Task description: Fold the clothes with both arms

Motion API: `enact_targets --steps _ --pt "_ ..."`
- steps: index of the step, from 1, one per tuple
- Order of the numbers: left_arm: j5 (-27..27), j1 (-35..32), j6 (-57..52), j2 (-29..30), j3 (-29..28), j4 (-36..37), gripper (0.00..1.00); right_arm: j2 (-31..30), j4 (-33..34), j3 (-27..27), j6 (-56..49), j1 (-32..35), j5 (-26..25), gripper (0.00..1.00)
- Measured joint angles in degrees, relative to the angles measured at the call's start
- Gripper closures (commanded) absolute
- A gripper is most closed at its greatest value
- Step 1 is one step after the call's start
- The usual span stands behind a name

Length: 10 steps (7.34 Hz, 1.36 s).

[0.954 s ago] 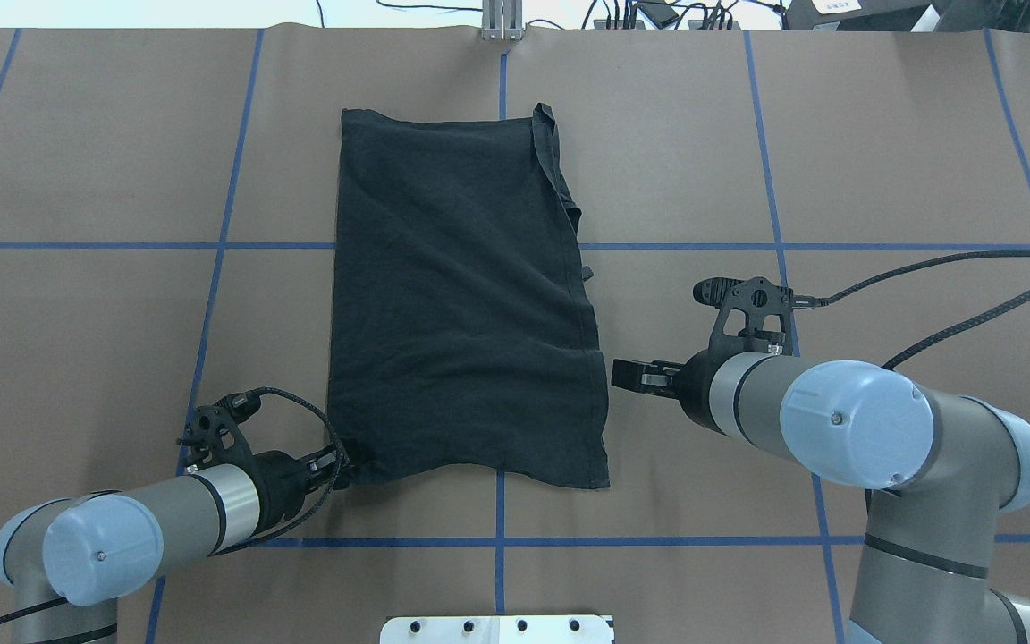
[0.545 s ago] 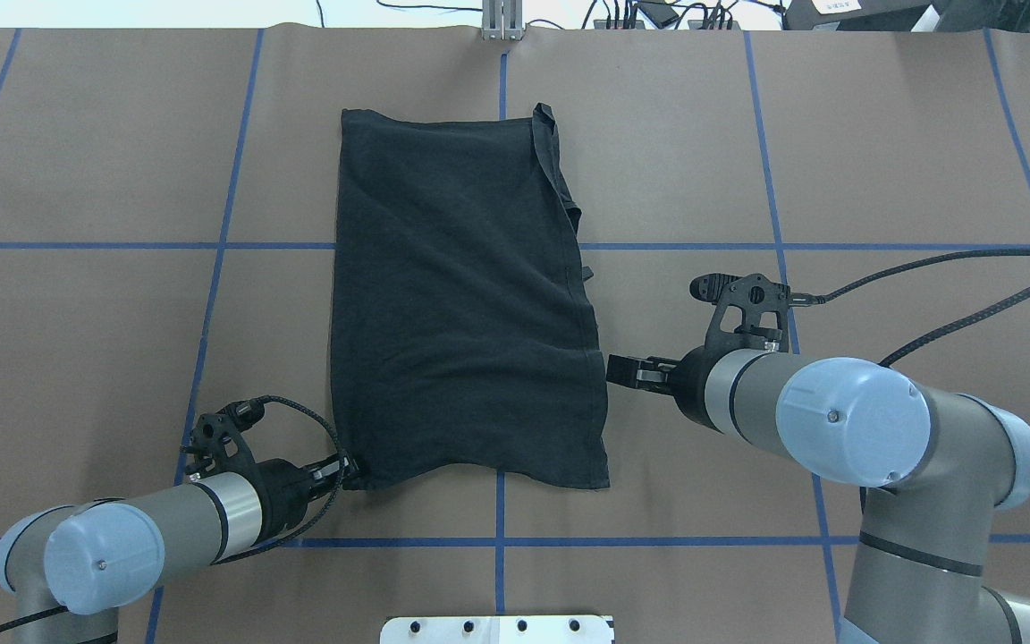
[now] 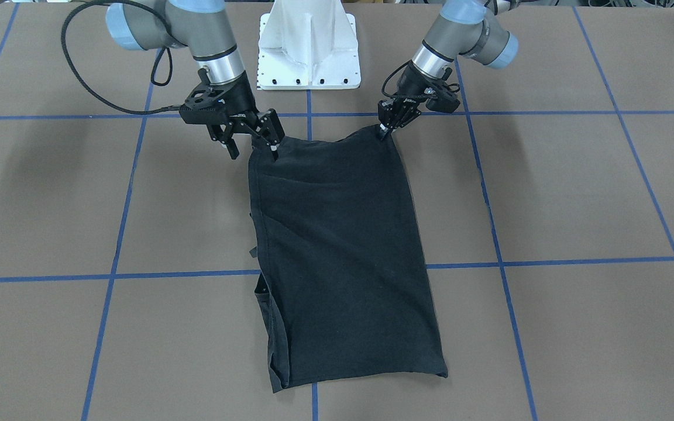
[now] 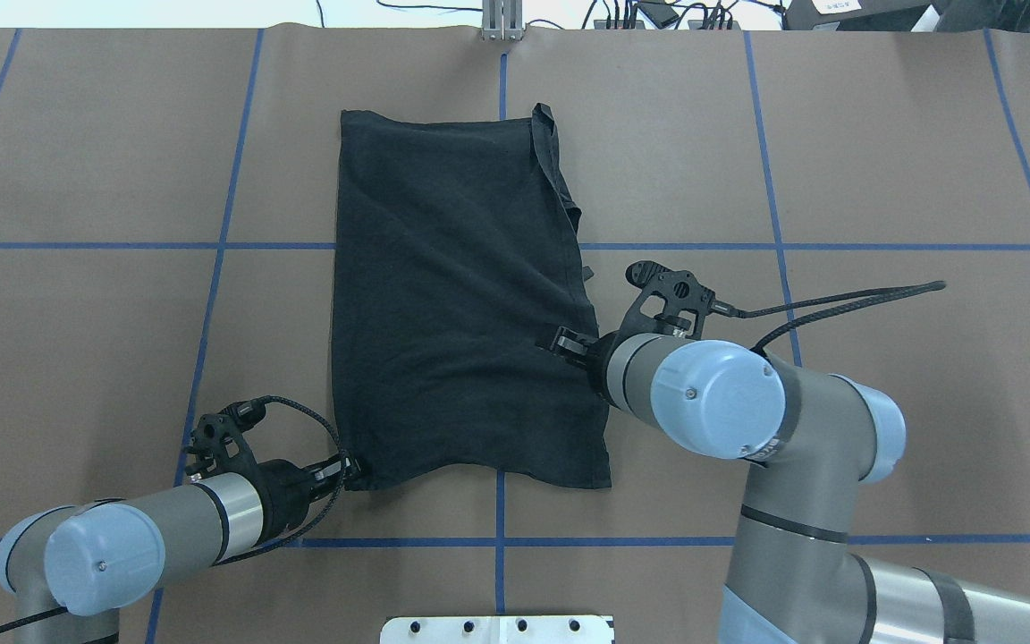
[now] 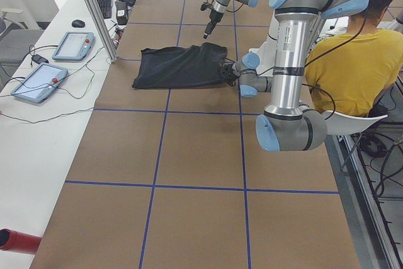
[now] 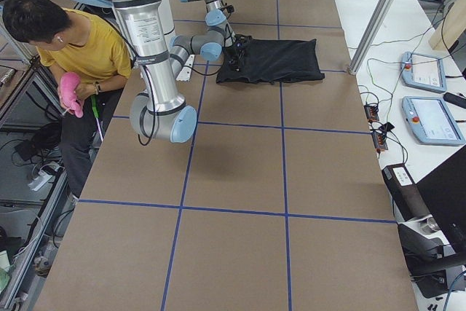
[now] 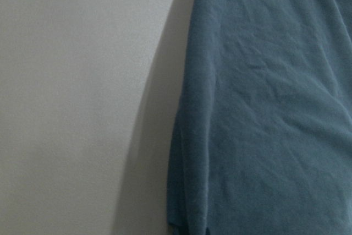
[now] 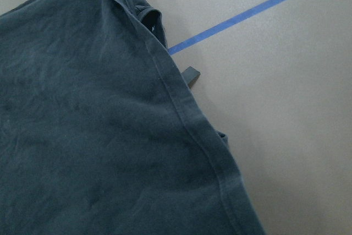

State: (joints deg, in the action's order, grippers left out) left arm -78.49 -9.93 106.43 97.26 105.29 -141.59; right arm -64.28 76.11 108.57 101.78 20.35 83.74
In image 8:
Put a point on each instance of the black printed t-shirt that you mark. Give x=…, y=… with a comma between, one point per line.
x=100, y=133

